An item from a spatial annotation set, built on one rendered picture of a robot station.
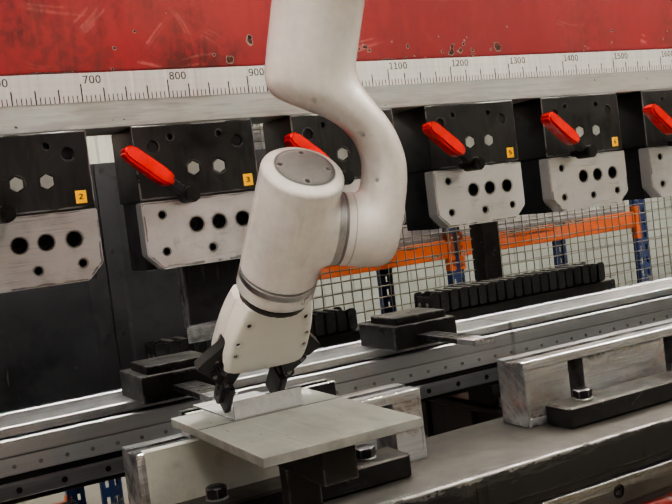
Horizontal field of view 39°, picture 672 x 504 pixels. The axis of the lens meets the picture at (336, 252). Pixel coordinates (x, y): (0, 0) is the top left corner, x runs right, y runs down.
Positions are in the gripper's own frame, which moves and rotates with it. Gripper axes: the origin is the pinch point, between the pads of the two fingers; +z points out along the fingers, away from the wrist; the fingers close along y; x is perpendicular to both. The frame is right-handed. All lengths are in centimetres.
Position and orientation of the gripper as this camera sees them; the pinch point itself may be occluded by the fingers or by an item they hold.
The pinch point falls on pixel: (250, 388)
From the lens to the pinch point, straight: 112.9
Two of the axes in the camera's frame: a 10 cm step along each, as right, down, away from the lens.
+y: -8.7, 1.3, -4.8
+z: -2.2, 7.7, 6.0
